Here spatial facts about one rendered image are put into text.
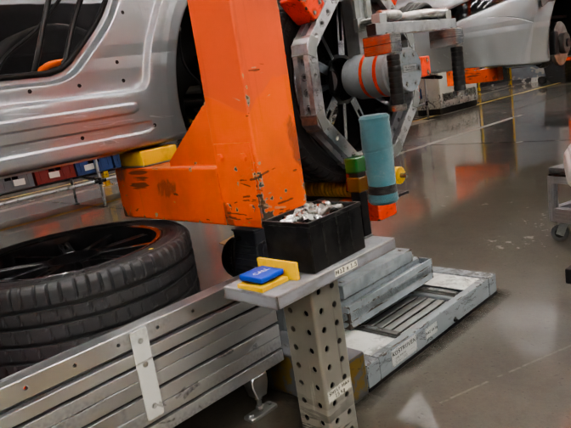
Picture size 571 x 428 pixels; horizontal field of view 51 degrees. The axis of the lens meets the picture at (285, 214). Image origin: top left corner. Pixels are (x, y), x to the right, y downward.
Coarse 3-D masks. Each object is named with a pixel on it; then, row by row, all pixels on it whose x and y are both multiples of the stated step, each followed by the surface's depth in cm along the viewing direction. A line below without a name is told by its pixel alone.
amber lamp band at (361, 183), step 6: (348, 180) 150; (354, 180) 149; (360, 180) 149; (366, 180) 151; (348, 186) 151; (354, 186) 149; (360, 186) 149; (366, 186) 151; (348, 192) 151; (354, 192) 150; (360, 192) 149
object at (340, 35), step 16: (336, 16) 187; (336, 32) 187; (320, 48) 185; (336, 48) 188; (320, 64) 182; (336, 64) 194; (320, 80) 186; (336, 96) 195; (352, 112) 196; (368, 112) 211; (384, 112) 206; (336, 128) 218; (352, 128) 212; (352, 144) 204
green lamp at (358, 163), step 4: (352, 156) 151; (356, 156) 149; (360, 156) 149; (364, 156) 149; (344, 160) 150; (348, 160) 149; (352, 160) 148; (356, 160) 147; (360, 160) 148; (364, 160) 149; (348, 164) 149; (352, 164) 148; (356, 164) 147; (360, 164) 148; (364, 164) 149; (348, 168) 149; (352, 168) 149; (356, 168) 148; (360, 168) 149; (364, 168) 150; (348, 172) 150; (352, 172) 149; (356, 172) 148
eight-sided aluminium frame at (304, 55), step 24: (336, 0) 170; (384, 0) 187; (312, 24) 165; (312, 48) 163; (312, 72) 164; (312, 96) 165; (408, 96) 202; (312, 120) 168; (408, 120) 199; (336, 144) 173
